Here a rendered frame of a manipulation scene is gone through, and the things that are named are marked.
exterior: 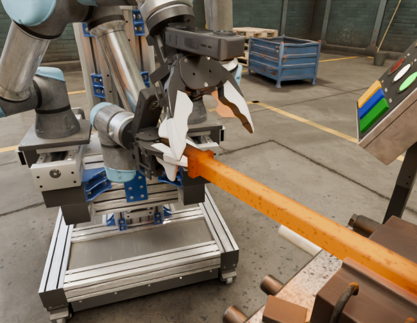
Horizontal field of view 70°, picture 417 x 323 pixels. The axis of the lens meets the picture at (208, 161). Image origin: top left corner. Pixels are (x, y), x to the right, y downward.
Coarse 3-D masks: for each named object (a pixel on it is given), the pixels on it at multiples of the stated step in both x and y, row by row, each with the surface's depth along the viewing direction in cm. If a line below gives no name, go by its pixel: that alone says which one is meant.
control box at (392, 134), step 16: (416, 48) 74; (400, 64) 76; (416, 64) 66; (384, 80) 81; (400, 80) 68; (416, 80) 60; (400, 96) 62; (416, 96) 57; (400, 112) 60; (416, 112) 58; (368, 128) 66; (384, 128) 62; (400, 128) 61; (416, 128) 60; (368, 144) 65; (384, 144) 63; (400, 144) 62; (384, 160) 65
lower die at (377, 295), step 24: (384, 240) 34; (408, 240) 34; (360, 264) 30; (336, 288) 28; (360, 288) 28; (384, 288) 28; (312, 312) 29; (360, 312) 26; (384, 312) 26; (408, 312) 26
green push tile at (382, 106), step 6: (384, 102) 66; (372, 108) 71; (378, 108) 67; (384, 108) 63; (366, 114) 72; (372, 114) 68; (378, 114) 64; (360, 120) 73; (366, 120) 68; (372, 120) 65; (360, 126) 70; (366, 126) 66
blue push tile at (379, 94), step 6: (378, 90) 77; (372, 96) 78; (378, 96) 73; (384, 96) 71; (366, 102) 79; (372, 102) 74; (378, 102) 72; (360, 108) 80; (366, 108) 75; (360, 114) 77
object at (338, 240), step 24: (168, 144) 52; (192, 168) 47; (216, 168) 45; (240, 192) 41; (264, 192) 40; (288, 216) 36; (312, 216) 35; (312, 240) 34; (336, 240) 32; (360, 240) 32; (384, 264) 29; (408, 264) 29; (408, 288) 27
